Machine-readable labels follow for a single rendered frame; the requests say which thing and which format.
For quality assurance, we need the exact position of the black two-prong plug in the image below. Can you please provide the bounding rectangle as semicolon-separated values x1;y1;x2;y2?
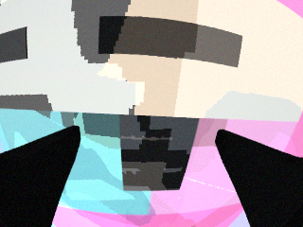
120;114;200;192

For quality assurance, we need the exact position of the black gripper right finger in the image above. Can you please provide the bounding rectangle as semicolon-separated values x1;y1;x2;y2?
215;130;303;227

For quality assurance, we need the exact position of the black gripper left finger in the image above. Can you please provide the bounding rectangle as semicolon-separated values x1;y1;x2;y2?
0;126;80;227

